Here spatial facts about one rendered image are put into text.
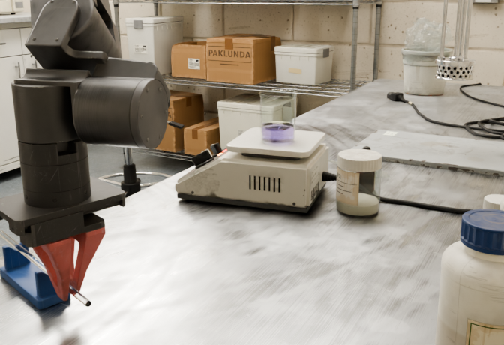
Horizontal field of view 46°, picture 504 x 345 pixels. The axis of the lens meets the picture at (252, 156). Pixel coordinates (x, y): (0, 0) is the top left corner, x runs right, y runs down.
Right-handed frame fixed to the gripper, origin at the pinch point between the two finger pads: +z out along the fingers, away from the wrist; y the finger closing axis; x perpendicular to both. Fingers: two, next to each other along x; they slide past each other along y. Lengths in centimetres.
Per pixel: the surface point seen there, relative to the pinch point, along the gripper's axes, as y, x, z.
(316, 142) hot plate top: 40.5, 4.7, -5.8
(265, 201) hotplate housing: 32.3, 6.7, 1.5
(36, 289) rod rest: -1.4, 4.1, 1.3
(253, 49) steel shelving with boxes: 187, 174, 5
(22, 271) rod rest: -0.3, 10.2, 1.9
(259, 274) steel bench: 18.8, -6.4, 2.8
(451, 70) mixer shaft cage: 74, 3, -13
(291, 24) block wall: 228, 186, -5
